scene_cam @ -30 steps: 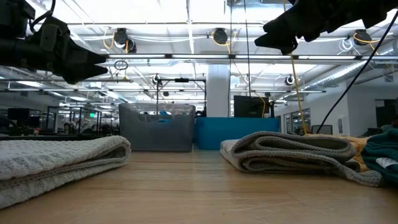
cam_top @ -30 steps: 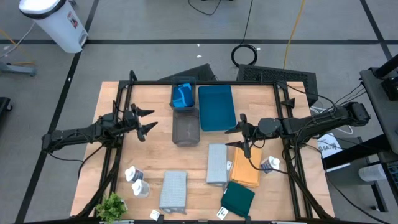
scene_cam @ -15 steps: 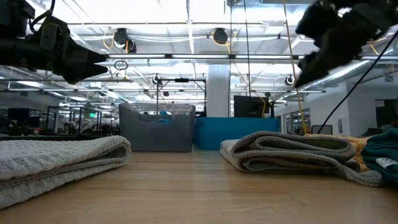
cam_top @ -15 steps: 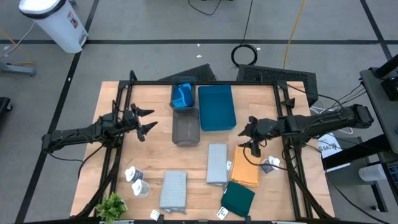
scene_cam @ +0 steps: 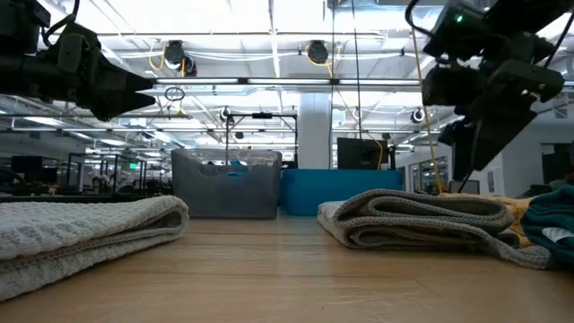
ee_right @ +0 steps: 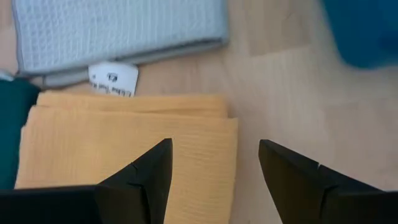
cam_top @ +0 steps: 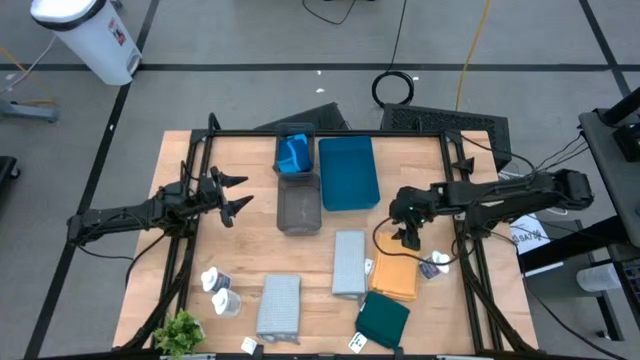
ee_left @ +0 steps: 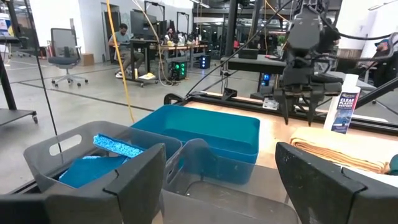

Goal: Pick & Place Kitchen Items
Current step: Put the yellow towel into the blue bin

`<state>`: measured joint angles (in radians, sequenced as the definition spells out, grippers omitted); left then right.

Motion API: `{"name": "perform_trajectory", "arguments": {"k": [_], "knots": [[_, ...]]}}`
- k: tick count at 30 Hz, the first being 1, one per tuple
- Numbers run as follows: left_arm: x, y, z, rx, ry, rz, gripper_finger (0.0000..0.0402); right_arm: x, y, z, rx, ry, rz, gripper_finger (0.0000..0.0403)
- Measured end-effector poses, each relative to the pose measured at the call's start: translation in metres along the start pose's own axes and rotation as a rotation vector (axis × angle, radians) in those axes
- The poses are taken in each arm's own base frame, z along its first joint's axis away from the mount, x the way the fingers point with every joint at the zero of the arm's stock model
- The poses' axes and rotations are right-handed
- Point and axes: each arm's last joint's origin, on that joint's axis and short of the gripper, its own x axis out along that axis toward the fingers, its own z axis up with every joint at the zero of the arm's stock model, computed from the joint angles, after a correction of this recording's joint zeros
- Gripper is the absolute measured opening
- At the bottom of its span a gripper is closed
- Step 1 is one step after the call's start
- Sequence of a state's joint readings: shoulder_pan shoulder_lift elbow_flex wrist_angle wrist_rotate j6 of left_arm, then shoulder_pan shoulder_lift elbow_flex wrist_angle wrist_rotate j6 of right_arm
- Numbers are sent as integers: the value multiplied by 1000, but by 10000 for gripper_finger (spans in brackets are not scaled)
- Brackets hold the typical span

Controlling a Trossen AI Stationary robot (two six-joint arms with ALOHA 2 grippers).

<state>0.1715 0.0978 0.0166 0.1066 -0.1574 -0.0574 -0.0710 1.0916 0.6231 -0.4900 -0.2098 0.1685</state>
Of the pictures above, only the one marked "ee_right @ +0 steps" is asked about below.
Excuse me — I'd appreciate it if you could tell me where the yellow towel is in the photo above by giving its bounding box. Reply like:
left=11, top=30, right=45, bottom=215
left=14, top=90, right=239, bottom=224

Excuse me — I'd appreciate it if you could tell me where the dark green towel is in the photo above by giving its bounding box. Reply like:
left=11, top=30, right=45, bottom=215
left=0, top=77, right=42, bottom=190

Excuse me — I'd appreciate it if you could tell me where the blue plastic bin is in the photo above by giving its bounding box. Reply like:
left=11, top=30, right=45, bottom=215
left=321, top=0, right=398, bottom=70

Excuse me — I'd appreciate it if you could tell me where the grey waffle towel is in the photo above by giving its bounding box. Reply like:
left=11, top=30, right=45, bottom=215
left=11, top=0, right=230, bottom=88

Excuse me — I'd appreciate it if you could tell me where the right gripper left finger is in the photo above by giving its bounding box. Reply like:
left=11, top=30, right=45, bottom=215
left=0, top=138, right=174, bottom=224

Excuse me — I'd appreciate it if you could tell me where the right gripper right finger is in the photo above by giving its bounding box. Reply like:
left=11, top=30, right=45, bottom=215
left=257, top=139, right=398, bottom=224

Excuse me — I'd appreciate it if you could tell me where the white paper towel tag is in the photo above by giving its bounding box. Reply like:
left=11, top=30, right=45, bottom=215
left=88, top=61, right=139, bottom=98

